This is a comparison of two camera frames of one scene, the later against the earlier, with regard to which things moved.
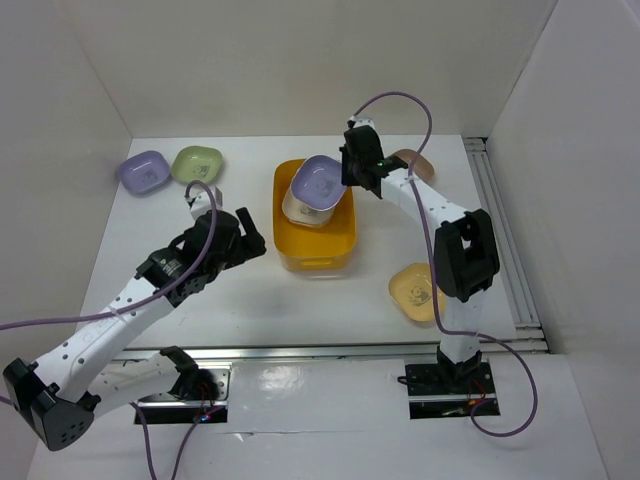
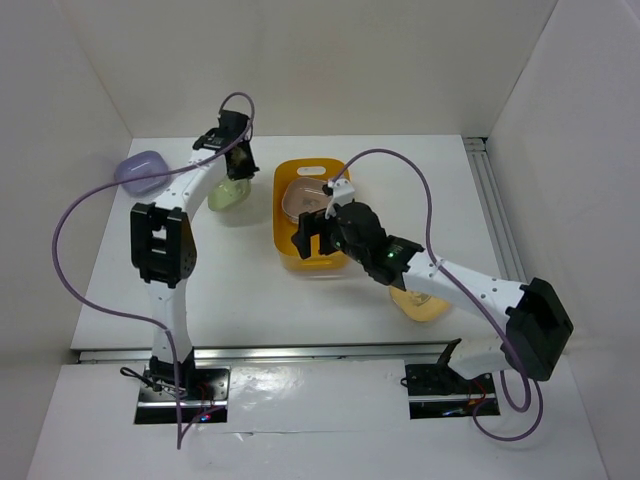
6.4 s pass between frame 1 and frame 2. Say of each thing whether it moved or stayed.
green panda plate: moved
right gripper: moved
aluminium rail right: stayed
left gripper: moved
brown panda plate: moved
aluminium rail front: stayed
